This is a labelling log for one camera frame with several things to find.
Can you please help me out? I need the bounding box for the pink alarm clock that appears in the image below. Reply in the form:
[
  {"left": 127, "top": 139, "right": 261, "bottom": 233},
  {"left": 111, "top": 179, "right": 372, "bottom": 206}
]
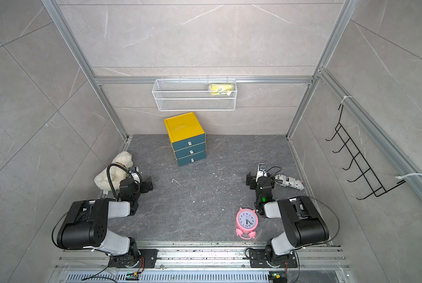
[{"left": 236, "top": 208, "right": 259, "bottom": 240}]

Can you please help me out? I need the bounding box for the yellow teal drawer cabinet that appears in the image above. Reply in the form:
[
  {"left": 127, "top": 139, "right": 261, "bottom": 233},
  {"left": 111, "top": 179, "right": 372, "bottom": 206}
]
[{"left": 164, "top": 112, "right": 207, "bottom": 166}]

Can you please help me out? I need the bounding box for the white patterned toy shoe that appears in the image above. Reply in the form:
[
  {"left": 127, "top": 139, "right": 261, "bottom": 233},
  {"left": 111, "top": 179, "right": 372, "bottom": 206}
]
[{"left": 275, "top": 174, "right": 305, "bottom": 191}]

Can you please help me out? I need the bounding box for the yellow item in basket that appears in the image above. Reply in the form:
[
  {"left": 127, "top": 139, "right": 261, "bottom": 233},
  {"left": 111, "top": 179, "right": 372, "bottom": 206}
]
[{"left": 208, "top": 83, "right": 234, "bottom": 96}]

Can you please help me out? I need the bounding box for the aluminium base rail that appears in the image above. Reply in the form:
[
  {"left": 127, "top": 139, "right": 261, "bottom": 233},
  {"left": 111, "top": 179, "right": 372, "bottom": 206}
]
[{"left": 49, "top": 242, "right": 355, "bottom": 283}]

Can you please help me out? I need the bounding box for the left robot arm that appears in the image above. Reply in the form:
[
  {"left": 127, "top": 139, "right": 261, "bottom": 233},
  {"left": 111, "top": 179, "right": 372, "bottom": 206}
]
[{"left": 57, "top": 177, "right": 158, "bottom": 269}]

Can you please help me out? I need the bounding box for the white plush dog toy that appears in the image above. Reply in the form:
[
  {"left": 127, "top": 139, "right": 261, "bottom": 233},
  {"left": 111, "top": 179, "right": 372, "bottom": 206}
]
[{"left": 94, "top": 151, "right": 134, "bottom": 193}]

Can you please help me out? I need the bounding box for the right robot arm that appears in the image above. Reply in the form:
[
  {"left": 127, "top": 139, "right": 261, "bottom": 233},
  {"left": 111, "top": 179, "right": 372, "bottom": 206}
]
[{"left": 246, "top": 169, "right": 329, "bottom": 267}]

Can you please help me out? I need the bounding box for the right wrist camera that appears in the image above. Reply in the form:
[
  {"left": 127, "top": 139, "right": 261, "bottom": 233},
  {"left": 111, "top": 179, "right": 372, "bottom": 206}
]
[{"left": 256, "top": 163, "right": 267, "bottom": 180}]

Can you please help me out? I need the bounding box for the white wire wall basket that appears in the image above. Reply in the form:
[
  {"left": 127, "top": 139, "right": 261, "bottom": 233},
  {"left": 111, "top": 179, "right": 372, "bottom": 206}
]
[{"left": 152, "top": 78, "right": 238, "bottom": 112}]

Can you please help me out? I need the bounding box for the black wire wall hook rack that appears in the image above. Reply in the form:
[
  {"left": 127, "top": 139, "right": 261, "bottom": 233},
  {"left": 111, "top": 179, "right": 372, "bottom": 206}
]
[{"left": 325, "top": 104, "right": 406, "bottom": 200}]

